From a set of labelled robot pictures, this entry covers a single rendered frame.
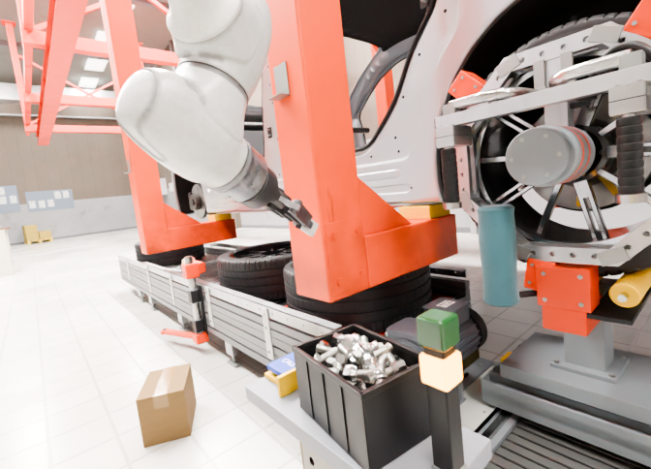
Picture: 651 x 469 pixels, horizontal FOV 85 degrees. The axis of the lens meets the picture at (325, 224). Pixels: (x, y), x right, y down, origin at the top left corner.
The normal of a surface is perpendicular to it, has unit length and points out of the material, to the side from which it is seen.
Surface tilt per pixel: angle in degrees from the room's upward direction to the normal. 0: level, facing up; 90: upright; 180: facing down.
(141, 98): 74
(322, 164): 90
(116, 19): 90
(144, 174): 90
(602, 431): 90
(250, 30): 102
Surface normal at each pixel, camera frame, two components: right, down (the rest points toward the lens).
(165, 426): 0.26, 0.07
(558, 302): -0.76, 0.15
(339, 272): 0.65, 0.00
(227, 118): 0.89, -0.01
